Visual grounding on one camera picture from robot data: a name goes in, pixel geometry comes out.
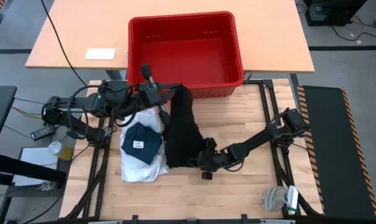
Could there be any long black cable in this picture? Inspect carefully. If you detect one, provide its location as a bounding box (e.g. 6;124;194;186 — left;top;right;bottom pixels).
40;0;89;89

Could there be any crumpled clear plastic wrapper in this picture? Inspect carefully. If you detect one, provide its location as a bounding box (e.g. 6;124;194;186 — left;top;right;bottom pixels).
37;181;57;192

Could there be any thin black floor wire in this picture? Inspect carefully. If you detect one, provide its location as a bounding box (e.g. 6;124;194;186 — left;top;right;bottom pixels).
13;97;47;106

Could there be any black power adapter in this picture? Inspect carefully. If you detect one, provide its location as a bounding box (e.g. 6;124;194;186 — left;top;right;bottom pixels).
30;124;57;141

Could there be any thin orange floor wire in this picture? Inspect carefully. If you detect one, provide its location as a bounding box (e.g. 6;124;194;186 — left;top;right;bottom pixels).
11;106;44;121

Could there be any light wood desk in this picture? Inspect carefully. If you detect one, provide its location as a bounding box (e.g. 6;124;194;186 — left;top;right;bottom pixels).
25;0;315;74

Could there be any black floor cable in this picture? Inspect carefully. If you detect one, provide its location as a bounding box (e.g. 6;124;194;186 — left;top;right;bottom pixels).
329;14;376;42

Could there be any black garment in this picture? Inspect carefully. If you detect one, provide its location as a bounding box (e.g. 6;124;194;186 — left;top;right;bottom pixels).
161;84;207;169

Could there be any red plastic laundry basket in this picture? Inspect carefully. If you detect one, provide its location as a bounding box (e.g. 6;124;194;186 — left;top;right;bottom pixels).
127;11;245;100

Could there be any black metal table frame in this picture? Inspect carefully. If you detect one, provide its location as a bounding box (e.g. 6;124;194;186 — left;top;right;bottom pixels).
62;79;324;224

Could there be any white shirt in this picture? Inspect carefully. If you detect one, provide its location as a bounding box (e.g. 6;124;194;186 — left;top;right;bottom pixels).
119;107;170;183

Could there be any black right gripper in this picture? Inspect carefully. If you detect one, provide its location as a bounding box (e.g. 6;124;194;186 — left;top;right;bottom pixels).
196;138;229;180

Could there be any silver flat phone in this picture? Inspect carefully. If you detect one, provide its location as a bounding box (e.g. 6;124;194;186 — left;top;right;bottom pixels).
85;48;116;60

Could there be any black hazard-striped floor mat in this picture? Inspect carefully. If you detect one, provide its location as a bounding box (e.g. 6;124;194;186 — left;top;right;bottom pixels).
297;85;376;220

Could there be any small white device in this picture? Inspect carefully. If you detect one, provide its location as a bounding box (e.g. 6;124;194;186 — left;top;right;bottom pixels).
286;185;300;215

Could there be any white board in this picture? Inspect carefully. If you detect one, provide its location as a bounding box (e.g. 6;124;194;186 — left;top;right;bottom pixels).
12;147;60;187

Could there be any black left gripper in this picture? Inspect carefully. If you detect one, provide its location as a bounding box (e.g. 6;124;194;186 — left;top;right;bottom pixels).
137;63;184;126

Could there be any black metal beam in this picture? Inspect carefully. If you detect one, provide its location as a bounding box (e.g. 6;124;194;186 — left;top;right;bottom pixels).
0;152;68;185

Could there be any black equipment box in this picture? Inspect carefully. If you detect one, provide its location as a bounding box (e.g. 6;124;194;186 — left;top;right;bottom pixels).
304;0;369;27

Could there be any dark navy garment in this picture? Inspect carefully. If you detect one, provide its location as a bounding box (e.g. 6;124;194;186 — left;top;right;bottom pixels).
121;121;163;166

